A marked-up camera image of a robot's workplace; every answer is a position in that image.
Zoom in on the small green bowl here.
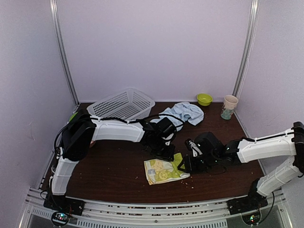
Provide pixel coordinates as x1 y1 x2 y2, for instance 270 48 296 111
197 94 213 106

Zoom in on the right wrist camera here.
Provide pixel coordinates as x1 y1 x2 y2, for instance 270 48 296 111
185 132 224 157

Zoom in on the right aluminium corner post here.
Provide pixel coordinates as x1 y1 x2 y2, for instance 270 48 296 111
233 0 259 99

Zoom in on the aluminium corner post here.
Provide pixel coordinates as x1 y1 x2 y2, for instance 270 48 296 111
233 0 259 99
49 0 79 106

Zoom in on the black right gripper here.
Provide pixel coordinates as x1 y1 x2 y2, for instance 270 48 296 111
178 152 219 174

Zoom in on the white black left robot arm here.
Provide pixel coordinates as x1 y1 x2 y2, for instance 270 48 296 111
44 111 177 215

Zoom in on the right circuit board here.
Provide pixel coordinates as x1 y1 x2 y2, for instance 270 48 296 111
242 213 261 226

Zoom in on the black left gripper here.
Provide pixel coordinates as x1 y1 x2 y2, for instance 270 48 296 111
150 137 176 162

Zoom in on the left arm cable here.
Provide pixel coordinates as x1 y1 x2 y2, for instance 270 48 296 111
53 114 186 155

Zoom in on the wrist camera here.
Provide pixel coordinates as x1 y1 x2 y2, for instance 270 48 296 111
185 132 224 157
156 117 177 145

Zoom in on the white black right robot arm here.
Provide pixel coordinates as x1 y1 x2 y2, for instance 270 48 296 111
178 122 304 214

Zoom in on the left circuit board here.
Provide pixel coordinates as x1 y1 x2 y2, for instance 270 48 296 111
51 211 71 226

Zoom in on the light blue towel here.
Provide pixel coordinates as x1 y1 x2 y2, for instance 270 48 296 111
150 102 204 131

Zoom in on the green plate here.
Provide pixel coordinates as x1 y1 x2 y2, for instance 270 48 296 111
68 112 78 122

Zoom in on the left aluminium corner post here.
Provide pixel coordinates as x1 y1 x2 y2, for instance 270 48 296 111
49 0 79 106

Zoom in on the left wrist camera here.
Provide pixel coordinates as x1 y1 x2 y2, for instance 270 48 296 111
156 117 177 145

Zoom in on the floral ceramic cup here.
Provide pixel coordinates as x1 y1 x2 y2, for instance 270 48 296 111
220 95 238 120

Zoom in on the green patterned white towel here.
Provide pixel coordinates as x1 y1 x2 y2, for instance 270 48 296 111
143 153 190 185

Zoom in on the white perforated plastic basket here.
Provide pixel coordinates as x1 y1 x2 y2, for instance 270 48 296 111
86 88 155 120

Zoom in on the circuit board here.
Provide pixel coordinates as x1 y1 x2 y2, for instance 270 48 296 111
51 211 71 226
242 213 261 226

